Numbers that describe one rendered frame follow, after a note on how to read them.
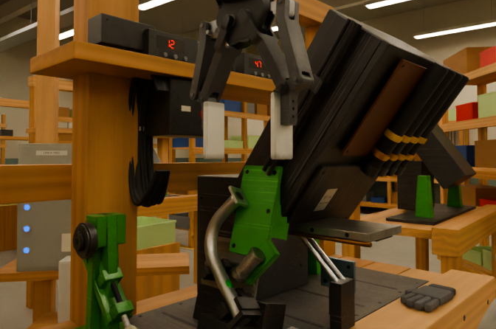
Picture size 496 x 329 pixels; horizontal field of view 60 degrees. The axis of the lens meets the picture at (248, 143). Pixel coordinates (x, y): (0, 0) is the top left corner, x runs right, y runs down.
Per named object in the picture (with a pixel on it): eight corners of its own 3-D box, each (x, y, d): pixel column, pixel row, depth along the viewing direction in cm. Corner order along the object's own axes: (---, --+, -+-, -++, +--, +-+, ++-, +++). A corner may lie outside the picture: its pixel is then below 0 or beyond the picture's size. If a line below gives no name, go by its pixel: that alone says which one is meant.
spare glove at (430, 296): (423, 288, 128) (422, 279, 129) (460, 296, 121) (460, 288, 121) (390, 304, 115) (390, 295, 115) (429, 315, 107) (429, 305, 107)
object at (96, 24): (156, 53, 110) (156, 26, 111) (101, 41, 99) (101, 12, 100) (140, 57, 115) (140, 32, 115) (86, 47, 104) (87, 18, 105)
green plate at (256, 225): (287, 262, 99) (301, 174, 104) (265, 259, 93) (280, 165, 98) (250, 254, 107) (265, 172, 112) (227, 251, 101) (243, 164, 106)
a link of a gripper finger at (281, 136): (287, 95, 47) (293, 94, 47) (288, 158, 47) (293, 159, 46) (269, 92, 45) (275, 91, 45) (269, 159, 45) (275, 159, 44)
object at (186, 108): (220, 136, 121) (220, 83, 121) (170, 134, 108) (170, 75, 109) (192, 138, 129) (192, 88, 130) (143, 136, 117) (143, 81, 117)
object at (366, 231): (401, 237, 103) (401, 225, 103) (369, 248, 91) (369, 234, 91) (276, 220, 130) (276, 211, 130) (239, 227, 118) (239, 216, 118)
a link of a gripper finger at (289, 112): (288, 78, 46) (311, 74, 44) (288, 125, 46) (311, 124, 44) (280, 77, 45) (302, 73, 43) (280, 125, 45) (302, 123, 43)
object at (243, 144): (289, 226, 790) (288, 103, 797) (191, 248, 601) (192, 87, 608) (266, 223, 825) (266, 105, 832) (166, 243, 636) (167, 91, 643)
